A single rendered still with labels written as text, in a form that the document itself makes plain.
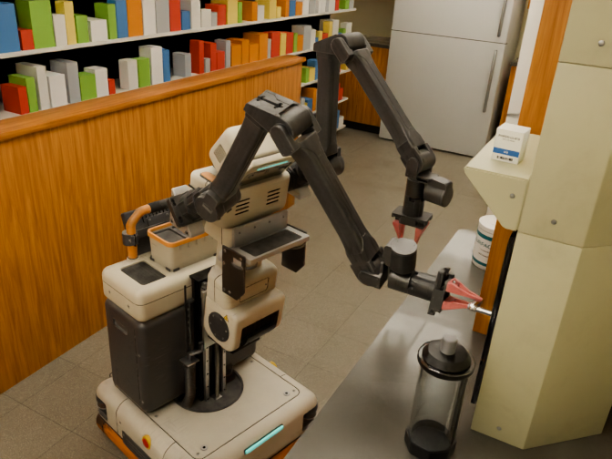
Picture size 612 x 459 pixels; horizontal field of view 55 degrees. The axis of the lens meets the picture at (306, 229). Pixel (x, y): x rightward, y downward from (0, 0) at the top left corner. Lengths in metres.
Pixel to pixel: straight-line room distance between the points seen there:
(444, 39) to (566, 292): 5.15
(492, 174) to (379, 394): 0.58
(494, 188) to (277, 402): 1.47
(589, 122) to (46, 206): 2.25
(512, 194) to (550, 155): 0.09
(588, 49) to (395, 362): 0.84
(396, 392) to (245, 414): 0.98
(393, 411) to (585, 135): 0.70
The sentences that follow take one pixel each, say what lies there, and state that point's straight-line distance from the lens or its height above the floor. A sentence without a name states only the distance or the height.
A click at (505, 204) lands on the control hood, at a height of 1.46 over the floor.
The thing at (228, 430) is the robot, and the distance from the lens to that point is 2.24.
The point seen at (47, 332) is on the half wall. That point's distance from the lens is 3.03.
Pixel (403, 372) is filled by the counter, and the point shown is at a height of 0.94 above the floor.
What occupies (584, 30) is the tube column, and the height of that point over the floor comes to 1.76.
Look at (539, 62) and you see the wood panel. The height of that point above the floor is 1.65.
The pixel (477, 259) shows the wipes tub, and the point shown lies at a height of 0.97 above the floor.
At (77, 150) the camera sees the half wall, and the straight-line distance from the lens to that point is 2.83.
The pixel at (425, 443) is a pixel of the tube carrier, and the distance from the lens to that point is 1.26.
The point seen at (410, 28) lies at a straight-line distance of 6.28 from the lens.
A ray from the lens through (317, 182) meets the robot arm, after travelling 1.29.
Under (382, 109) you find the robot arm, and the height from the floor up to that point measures 1.47.
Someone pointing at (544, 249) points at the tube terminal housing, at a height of 1.39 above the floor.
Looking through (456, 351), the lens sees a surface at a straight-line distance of 1.17.
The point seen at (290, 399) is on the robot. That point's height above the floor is 0.28.
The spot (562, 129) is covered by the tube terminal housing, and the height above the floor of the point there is 1.61.
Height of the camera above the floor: 1.85
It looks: 26 degrees down
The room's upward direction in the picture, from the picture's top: 4 degrees clockwise
